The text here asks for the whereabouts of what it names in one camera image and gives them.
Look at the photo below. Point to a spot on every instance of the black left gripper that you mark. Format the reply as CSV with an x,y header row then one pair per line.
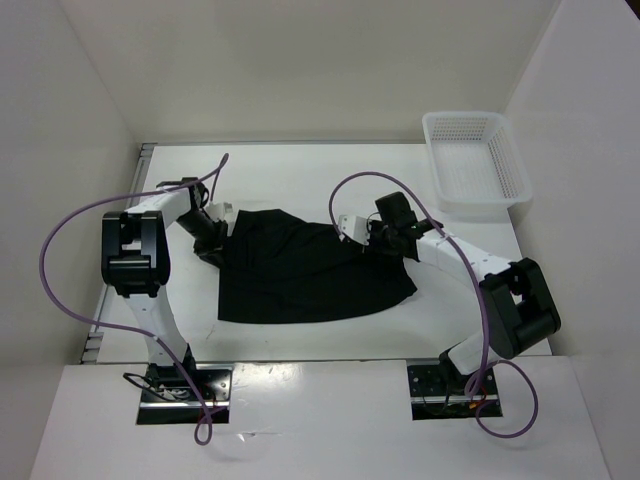
x,y
214,250

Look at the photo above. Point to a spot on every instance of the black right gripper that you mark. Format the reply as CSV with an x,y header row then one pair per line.
x,y
373,225

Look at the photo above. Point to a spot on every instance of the black shorts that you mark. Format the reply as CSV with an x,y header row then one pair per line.
x,y
279,269

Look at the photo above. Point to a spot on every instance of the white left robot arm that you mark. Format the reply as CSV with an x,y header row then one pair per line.
x,y
149,300

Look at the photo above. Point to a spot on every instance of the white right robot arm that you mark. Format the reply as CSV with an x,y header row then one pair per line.
x,y
517,308

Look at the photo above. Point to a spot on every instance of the white plastic mesh basket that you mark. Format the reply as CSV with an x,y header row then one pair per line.
x,y
476,165

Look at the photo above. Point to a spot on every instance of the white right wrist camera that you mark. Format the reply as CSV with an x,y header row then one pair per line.
x,y
354,228

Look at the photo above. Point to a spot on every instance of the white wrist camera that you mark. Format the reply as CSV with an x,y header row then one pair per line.
x,y
354,228
221,212

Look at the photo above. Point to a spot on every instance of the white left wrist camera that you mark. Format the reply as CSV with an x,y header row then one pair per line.
x,y
221,212

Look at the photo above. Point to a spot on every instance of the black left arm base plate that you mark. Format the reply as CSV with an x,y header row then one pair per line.
x,y
166,398

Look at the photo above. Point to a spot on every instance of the aluminium table edge rail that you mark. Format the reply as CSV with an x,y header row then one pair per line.
x,y
119,269

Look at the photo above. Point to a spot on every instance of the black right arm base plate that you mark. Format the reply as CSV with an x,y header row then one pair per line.
x,y
433,398

